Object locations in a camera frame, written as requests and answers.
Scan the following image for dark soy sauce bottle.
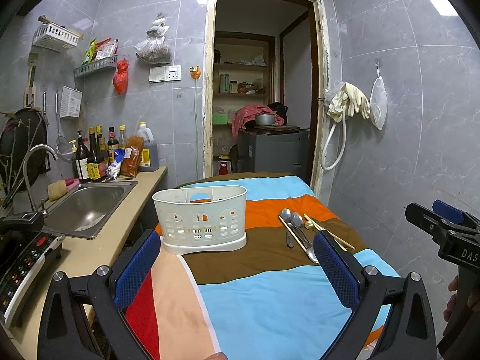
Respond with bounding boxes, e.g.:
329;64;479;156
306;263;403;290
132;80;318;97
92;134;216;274
75;130;90;182

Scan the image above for metal pot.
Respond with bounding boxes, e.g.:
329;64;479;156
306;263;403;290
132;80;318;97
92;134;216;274
255;113;276;126

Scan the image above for grey wall shelf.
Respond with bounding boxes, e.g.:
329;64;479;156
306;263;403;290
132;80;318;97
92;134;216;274
73;55;117;78

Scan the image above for person's right hand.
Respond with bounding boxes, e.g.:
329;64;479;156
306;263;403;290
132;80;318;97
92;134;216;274
443;275;480;322

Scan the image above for black wok pan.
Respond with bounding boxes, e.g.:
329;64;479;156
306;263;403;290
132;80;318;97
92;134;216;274
1;106;47;194

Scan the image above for cream rubber gloves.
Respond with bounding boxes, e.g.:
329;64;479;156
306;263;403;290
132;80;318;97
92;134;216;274
327;82;371;123

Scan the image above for striped colourful table cloth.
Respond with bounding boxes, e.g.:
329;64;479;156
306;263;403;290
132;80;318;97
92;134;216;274
126;173;395;359

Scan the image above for yellow sponge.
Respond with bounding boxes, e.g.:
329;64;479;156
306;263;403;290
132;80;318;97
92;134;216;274
47;180;68;201

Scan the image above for steel kitchen sink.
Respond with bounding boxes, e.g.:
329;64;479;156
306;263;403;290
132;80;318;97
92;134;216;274
42;180;137;239

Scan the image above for red plastic bag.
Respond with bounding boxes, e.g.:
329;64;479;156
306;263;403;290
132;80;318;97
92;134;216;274
112;58;129;95

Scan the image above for grey cabinet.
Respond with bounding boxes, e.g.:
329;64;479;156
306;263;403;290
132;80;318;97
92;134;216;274
237;131;309;181

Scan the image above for red cloth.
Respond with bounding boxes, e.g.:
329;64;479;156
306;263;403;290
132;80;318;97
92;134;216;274
231;104;285;141

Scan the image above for green box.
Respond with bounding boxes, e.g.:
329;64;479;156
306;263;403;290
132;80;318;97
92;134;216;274
212;113;229;125

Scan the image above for white wall socket panel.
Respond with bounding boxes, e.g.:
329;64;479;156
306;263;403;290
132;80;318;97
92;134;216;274
148;65;182;84

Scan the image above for clear hanging plastic bag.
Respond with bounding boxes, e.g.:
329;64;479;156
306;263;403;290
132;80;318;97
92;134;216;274
134;12;173;65

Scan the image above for large steel spoon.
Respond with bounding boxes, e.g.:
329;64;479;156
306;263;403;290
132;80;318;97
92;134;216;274
280;208;294;249

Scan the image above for white hose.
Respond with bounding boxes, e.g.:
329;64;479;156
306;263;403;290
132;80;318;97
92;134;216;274
319;108;347;172

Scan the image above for white plastic utensil caddy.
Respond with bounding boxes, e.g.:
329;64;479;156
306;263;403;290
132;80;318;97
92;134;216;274
152;185;247;255

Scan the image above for white mesh strainer bag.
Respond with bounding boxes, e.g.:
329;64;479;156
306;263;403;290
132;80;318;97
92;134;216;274
369;63;388;131

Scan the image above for chrome faucet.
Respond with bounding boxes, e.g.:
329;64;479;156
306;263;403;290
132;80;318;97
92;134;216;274
22;144;60;212

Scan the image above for small gold spoon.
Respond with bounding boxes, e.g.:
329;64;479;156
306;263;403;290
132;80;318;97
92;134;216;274
304;221;346;251

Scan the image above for white wall basket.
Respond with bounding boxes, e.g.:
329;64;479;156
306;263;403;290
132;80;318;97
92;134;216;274
32;23;80;52

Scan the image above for large oil jug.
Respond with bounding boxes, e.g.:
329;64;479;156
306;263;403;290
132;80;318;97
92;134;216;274
137;122;159;172

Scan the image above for wooden shelf unit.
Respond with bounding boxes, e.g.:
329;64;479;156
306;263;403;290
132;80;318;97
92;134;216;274
212;31;276;159

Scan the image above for orange snack bag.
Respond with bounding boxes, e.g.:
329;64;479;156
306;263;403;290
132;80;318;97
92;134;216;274
120;135;144;177

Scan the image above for metal skimmer strainer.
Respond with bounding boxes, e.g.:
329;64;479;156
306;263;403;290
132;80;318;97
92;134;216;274
55;90;73;163

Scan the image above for white hanging utensil holder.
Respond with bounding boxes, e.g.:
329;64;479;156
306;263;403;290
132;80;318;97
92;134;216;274
59;86;83;119

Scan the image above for black induction cooker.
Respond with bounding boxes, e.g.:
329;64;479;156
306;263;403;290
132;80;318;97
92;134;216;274
1;212;64;329

